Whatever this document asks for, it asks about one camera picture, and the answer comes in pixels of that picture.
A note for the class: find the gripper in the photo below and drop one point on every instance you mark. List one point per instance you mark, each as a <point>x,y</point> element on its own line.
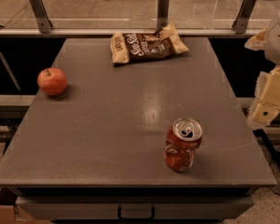
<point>278,42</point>

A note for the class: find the grey drawer with handle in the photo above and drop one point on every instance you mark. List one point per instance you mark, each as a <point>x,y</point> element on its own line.
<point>193,208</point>

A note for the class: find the left metal bracket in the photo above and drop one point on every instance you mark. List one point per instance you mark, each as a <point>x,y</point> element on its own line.
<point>42,19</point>

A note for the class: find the red coke can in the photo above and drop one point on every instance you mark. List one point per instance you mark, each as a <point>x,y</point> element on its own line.
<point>183,138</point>

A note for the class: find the clear glass barrier panel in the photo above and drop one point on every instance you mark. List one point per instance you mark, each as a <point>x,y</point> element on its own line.
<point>191,14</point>

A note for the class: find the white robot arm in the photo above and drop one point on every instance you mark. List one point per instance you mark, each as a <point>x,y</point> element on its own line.
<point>268,40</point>

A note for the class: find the middle metal bracket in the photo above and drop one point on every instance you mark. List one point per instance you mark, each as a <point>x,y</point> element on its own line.
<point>162,13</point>

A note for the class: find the red apple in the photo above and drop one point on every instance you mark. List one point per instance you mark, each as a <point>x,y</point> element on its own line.
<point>52,81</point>

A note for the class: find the brown chip bag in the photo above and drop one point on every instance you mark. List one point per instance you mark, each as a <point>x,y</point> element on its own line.
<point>127,48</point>

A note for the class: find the metal bracket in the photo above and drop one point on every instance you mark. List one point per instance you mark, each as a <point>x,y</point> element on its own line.
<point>240,24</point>
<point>42,19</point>
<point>162,13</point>

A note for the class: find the right metal bracket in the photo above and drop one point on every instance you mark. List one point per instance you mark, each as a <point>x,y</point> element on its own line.
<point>240,24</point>

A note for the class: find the cardboard box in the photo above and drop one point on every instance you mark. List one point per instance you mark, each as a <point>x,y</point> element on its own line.
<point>10,213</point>

